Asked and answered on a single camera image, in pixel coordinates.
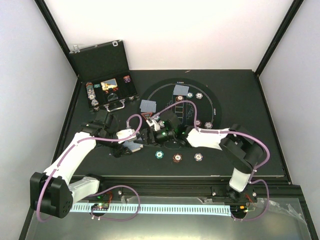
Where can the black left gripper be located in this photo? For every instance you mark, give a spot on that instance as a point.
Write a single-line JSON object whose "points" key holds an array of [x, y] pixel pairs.
{"points": [[120, 151]]}

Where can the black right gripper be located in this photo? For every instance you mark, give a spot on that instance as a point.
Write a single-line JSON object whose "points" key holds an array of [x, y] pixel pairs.
{"points": [[146, 134]]}

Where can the blue backed card deck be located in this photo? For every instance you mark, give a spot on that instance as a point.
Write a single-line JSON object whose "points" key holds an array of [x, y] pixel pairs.
{"points": [[132, 146]]}

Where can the orange chips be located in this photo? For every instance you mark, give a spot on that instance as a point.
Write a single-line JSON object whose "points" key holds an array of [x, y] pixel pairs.
{"points": [[198, 123], [179, 98]]}

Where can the orange poker chip stack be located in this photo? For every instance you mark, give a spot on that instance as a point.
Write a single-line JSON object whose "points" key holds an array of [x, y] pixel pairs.
{"points": [[177, 158]]}

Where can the green poker chip stack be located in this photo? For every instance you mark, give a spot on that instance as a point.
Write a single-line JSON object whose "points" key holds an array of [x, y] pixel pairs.
{"points": [[159, 154]]}

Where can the red triangular dealer button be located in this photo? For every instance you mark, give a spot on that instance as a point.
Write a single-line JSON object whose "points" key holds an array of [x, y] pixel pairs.
{"points": [[146, 115]]}

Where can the blue white chips big blind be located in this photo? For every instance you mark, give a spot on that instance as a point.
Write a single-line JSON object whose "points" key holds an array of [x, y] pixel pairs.
{"points": [[208, 125]]}

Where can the blue green fifty chips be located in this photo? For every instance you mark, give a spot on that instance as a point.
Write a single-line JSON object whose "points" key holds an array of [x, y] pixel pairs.
{"points": [[190, 95]]}

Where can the blue white chips small blind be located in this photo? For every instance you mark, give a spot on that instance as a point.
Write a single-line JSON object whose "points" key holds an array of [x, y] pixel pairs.
{"points": [[199, 95]]}

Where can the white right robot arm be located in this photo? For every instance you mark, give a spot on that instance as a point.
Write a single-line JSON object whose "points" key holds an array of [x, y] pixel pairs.
{"points": [[245, 152]]}

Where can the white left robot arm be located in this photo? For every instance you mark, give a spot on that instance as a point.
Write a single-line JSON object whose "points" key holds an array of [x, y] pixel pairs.
{"points": [[51, 191]]}

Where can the blue white poker chip stack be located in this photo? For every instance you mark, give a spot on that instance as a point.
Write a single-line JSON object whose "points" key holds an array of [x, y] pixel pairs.
{"points": [[198, 157]]}

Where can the round black poker mat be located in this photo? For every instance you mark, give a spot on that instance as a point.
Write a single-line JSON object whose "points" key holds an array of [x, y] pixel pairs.
{"points": [[160, 99]]}

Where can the chip row in case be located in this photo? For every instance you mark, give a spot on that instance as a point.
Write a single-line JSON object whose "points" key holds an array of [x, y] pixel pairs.
{"points": [[92, 96]]}

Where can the card box in case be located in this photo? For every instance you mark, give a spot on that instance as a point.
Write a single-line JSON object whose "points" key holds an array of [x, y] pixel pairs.
{"points": [[109, 84]]}

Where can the purple chips in case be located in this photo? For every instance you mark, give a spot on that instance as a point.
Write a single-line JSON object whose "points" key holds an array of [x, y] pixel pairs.
{"points": [[127, 79]]}

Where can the black aluminium poker case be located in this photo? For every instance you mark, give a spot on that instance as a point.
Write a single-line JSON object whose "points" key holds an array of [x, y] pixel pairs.
{"points": [[101, 62]]}

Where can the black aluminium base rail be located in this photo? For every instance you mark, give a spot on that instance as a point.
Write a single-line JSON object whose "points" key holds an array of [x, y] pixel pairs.
{"points": [[219, 191]]}

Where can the white slotted cable duct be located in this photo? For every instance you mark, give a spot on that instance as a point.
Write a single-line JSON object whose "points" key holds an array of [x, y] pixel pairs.
{"points": [[162, 209]]}

